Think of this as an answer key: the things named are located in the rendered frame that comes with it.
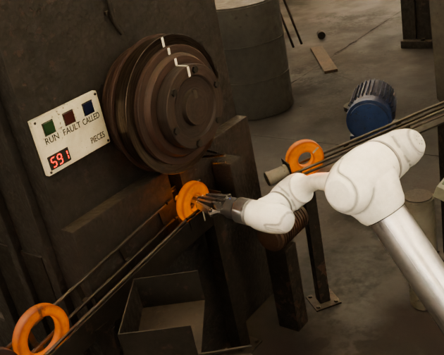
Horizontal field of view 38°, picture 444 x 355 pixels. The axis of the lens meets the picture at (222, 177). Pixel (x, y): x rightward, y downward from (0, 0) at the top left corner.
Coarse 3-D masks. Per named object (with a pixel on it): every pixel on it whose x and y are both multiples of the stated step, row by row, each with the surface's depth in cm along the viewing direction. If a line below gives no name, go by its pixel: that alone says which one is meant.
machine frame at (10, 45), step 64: (0, 0) 178; (64, 0) 194; (128, 0) 214; (192, 0) 238; (0, 64) 182; (64, 64) 197; (0, 128) 193; (0, 192) 218; (64, 192) 204; (128, 192) 220; (256, 192) 277; (0, 256) 240; (64, 256) 211; (128, 256) 222; (192, 256) 249; (256, 256) 284
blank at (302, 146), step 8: (296, 144) 254; (304, 144) 254; (312, 144) 254; (288, 152) 255; (296, 152) 254; (312, 152) 256; (320, 152) 256; (288, 160) 255; (296, 160) 255; (312, 160) 258; (320, 160) 258; (296, 168) 257
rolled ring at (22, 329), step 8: (40, 304) 188; (48, 304) 189; (32, 312) 184; (40, 312) 186; (48, 312) 188; (56, 312) 191; (64, 312) 193; (24, 320) 183; (32, 320) 184; (56, 320) 193; (64, 320) 194; (16, 328) 183; (24, 328) 182; (56, 328) 194; (64, 328) 194; (16, 336) 182; (24, 336) 182; (56, 336) 194; (16, 344) 182; (24, 344) 183; (16, 352) 183; (24, 352) 183; (40, 352) 191
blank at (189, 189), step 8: (192, 184) 231; (200, 184) 234; (184, 192) 228; (192, 192) 231; (200, 192) 235; (208, 192) 238; (184, 200) 228; (176, 208) 230; (184, 208) 229; (192, 208) 237; (184, 216) 230
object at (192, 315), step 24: (144, 288) 200; (168, 288) 200; (192, 288) 199; (144, 312) 202; (168, 312) 199; (192, 312) 197; (120, 336) 176; (144, 336) 176; (168, 336) 175; (192, 336) 175
